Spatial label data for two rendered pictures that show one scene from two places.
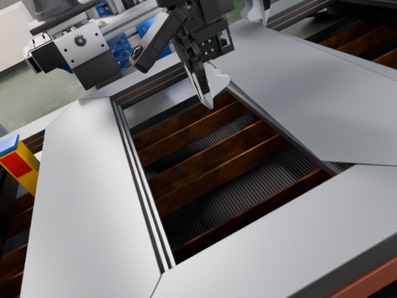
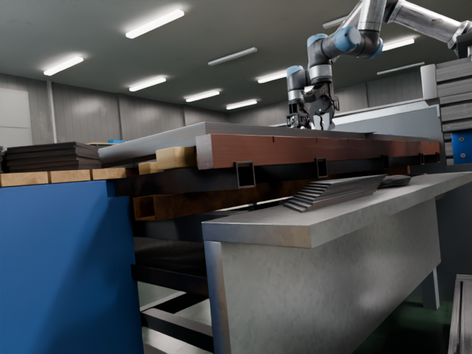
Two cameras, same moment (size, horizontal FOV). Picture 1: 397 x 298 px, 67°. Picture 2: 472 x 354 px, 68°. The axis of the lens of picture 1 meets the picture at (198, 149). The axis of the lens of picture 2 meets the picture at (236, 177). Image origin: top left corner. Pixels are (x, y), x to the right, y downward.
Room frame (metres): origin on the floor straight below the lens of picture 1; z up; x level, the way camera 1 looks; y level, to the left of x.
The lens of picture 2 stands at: (1.50, -1.36, 0.75)
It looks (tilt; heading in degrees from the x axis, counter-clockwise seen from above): 0 degrees down; 139
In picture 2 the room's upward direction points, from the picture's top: 5 degrees counter-clockwise
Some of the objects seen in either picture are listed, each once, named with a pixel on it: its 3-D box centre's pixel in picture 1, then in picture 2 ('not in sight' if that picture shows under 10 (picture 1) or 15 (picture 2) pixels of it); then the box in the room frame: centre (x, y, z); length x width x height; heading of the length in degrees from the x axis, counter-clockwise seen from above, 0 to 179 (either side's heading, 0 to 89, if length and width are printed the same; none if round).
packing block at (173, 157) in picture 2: not in sight; (175, 158); (0.91, -0.99, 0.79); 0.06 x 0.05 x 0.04; 6
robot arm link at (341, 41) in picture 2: not in sight; (344, 43); (0.88, -0.28, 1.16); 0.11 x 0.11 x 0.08; 80
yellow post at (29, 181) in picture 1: (35, 177); not in sight; (0.68, 0.41, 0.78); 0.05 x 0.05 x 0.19; 6
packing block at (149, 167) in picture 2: not in sight; (151, 169); (0.54, -0.85, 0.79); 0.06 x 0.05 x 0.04; 6
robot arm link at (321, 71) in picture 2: not in sight; (319, 74); (0.78, -0.28, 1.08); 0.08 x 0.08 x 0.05
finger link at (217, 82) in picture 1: (214, 86); not in sight; (0.49, -0.07, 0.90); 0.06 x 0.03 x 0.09; 96
